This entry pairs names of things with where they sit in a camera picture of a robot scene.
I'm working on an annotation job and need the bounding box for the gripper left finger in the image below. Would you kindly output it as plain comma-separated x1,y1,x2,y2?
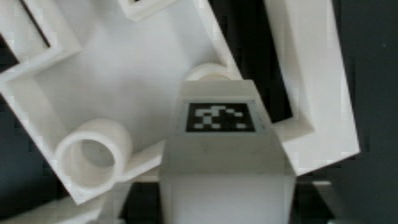
94,181,164,224

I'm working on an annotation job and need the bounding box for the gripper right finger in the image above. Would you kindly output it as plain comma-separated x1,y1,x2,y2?
293,180,350,224

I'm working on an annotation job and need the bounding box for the white chair leg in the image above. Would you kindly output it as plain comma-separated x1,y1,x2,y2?
158,63,299,224

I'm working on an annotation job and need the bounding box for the white chair seat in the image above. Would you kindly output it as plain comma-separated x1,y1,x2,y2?
0,0,359,202

